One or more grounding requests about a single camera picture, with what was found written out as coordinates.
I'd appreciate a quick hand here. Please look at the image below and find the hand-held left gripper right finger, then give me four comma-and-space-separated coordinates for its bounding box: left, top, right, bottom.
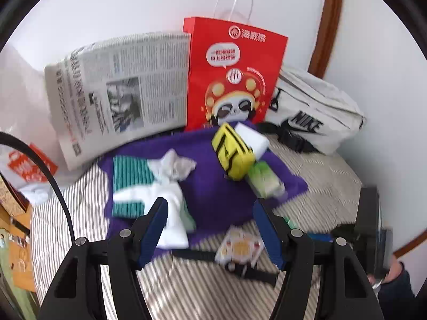
253, 198, 382, 320

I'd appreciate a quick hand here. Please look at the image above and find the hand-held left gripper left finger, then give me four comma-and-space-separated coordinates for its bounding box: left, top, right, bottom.
38, 197, 169, 320

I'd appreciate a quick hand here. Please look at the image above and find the teal knitted cloth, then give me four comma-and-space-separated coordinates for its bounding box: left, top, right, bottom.
112, 156, 157, 219

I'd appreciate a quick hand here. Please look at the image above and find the white cloth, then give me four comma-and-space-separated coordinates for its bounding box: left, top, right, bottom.
113, 149, 197, 250

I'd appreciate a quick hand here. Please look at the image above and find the white sponge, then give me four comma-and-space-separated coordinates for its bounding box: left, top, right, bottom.
235, 122, 271, 157

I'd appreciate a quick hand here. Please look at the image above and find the person's right forearm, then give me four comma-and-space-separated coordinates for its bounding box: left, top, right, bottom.
380, 268, 417, 302

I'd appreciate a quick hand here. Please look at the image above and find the person's right hand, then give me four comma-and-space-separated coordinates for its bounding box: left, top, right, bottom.
383, 261, 405, 282

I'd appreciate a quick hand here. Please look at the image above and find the green tissue packet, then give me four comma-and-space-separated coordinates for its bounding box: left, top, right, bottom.
247, 161, 286, 198

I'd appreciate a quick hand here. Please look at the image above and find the purple towel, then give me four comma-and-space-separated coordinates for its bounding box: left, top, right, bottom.
99, 128, 309, 250

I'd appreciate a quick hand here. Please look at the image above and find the yellow pouch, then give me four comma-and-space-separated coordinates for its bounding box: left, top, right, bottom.
211, 123, 256, 181

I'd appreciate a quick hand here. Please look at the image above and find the white sling bag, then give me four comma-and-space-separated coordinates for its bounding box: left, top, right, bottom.
257, 67, 366, 155

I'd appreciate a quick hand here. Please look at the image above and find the cardboard box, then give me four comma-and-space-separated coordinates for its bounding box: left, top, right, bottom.
0, 173, 32, 217

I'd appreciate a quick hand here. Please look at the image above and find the newspaper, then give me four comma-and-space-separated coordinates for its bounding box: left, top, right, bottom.
44, 31, 192, 170

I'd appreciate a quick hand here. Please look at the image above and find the red paper bag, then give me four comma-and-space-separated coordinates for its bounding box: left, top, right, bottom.
183, 0, 288, 131

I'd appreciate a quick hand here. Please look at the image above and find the white plastic shopping bag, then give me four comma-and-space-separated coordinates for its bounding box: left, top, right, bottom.
0, 45, 67, 204

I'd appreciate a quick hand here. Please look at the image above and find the toy watch with black strap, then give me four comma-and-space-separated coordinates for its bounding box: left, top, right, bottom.
172, 227, 279, 285

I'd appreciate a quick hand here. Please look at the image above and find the black cable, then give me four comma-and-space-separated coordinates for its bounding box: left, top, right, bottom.
0, 133, 76, 241

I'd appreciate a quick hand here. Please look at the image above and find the wooden headboard frame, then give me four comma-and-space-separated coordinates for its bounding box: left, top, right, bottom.
309, 0, 427, 259

